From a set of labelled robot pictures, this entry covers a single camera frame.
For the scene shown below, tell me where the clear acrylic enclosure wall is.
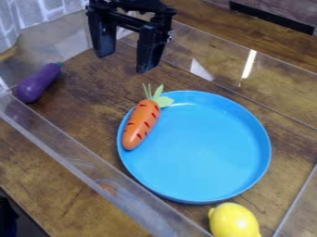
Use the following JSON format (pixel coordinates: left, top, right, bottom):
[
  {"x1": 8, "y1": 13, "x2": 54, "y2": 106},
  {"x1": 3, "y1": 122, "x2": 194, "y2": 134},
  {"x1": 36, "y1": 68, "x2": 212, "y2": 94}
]
[{"x1": 0, "y1": 1, "x2": 317, "y2": 237}]

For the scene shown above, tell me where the blue round tray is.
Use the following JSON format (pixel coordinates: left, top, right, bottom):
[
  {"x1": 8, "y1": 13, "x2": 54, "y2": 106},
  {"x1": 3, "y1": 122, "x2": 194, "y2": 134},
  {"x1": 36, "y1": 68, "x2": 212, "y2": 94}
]
[{"x1": 118, "y1": 91, "x2": 272, "y2": 205}]

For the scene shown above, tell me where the purple toy eggplant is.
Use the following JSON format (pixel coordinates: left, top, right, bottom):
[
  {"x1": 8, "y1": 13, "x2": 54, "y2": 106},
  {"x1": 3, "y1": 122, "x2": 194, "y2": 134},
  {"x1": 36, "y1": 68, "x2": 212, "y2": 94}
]
[{"x1": 16, "y1": 62, "x2": 62, "y2": 103}]

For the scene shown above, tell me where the orange toy carrot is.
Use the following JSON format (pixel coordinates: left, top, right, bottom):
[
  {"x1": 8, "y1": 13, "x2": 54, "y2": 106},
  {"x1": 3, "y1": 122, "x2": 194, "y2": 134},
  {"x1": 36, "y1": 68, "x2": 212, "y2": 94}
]
[{"x1": 122, "y1": 85, "x2": 174, "y2": 150}]

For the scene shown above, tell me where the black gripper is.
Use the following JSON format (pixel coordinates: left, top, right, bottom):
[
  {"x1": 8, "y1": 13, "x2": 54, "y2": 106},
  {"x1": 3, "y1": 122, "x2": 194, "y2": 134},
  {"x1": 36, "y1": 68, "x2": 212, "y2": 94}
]
[{"x1": 87, "y1": 0, "x2": 177, "y2": 74}]

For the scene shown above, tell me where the yellow toy lemon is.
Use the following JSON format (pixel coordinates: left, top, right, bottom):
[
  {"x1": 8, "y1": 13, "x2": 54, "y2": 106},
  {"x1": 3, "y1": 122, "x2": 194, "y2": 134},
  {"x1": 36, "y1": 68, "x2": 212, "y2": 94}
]
[{"x1": 209, "y1": 203, "x2": 262, "y2": 237}]

